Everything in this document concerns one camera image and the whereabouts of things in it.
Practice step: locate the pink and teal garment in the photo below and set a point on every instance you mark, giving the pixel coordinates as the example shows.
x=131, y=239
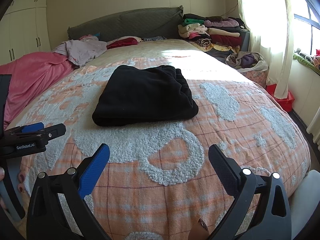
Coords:
x=90, y=37

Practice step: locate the red pillow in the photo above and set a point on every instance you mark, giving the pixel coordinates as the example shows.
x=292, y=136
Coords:
x=123, y=42

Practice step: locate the person's left hand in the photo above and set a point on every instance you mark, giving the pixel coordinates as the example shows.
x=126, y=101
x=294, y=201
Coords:
x=22, y=182

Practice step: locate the window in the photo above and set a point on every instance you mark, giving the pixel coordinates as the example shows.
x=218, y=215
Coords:
x=307, y=22

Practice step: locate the grey bedside cabinet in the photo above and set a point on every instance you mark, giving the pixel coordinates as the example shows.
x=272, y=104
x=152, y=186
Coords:
x=245, y=41

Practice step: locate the white radiator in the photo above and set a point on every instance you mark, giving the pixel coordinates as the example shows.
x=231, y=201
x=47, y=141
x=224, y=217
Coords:
x=313, y=132

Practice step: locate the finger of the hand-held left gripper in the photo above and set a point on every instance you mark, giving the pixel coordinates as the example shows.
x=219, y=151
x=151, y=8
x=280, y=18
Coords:
x=53, y=131
x=32, y=127

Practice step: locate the cream curtain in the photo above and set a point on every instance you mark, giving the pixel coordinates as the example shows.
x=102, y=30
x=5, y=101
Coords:
x=270, y=30

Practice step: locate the red bag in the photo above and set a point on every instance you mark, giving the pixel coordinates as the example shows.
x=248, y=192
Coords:
x=283, y=101

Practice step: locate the dark patterned cloth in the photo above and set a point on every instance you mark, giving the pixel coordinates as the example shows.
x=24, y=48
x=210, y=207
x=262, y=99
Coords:
x=153, y=38

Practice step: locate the bed with orange patterned bedspread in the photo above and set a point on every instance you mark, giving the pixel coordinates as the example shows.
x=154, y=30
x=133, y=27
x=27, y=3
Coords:
x=155, y=195

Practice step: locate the pink duvet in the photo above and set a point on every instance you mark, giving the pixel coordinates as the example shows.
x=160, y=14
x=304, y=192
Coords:
x=35, y=80

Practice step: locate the black sweater with orange cuffs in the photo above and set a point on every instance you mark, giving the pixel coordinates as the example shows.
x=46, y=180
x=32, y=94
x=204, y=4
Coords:
x=145, y=97

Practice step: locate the green cloth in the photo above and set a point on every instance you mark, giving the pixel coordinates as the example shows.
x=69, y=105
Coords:
x=303, y=61

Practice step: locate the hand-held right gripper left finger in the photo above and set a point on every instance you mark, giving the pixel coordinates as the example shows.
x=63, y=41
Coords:
x=93, y=168

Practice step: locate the stack of folded clothes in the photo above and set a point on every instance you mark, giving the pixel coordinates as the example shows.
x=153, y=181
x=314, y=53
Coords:
x=215, y=33

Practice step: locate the lilac garment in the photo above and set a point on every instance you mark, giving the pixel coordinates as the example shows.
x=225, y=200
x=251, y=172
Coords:
x=82, y=51

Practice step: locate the cream wardrobe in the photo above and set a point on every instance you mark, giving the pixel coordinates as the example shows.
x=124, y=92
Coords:
x=22, y=27

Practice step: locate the grey padded headboard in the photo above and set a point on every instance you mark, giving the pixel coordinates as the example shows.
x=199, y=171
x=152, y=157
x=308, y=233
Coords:
x=130, y=25

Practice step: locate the floral fabric basket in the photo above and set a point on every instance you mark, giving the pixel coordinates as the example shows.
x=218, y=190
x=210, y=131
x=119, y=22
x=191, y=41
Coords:
x=255, y=77

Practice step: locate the cream quilted bedspread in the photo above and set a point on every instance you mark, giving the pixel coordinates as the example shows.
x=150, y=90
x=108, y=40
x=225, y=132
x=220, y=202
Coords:
x=155, y=50

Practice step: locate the heap of mixed clothes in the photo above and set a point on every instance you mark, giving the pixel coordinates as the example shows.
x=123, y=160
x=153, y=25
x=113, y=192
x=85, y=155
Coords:
x=246, y=61

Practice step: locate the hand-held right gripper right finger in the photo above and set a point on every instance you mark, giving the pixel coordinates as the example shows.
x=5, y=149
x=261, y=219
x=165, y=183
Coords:
x=223, y=168

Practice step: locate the person's right hand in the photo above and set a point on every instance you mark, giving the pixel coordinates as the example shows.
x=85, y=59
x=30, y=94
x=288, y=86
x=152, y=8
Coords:
x=203, y=230

